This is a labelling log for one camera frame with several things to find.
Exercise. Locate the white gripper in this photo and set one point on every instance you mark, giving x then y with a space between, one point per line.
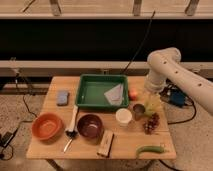
154 85

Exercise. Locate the blue sponge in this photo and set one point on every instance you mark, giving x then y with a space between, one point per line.
62 98

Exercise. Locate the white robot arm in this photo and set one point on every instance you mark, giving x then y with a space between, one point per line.
164 64

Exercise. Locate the dark maroon bowl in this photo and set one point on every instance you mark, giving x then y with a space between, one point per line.
90 126

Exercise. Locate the red orange bowl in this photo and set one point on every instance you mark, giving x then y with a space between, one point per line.
46 126

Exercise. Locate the yellow green fruit toy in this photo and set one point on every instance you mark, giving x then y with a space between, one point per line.
151 107

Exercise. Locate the small metal cup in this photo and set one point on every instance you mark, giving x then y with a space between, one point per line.
138 111

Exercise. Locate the purple grape bunch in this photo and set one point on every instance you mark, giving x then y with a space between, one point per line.
151 124

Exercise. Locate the blue power box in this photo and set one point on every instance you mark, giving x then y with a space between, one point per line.
177 98

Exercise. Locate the white plastic cup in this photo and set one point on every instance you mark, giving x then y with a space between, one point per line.
123 116

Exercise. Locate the white folded cloth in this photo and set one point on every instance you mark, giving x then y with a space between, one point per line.
114 95

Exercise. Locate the green cucumber toy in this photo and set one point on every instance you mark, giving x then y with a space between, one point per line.
154 149

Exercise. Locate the wooden block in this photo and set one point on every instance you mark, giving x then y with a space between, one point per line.
106 143

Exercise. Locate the green plastic tray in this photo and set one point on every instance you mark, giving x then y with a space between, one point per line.
91 89

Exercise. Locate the wooden table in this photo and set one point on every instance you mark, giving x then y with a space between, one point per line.
125 142

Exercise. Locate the black adapter on floor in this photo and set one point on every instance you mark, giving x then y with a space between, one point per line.
6 139

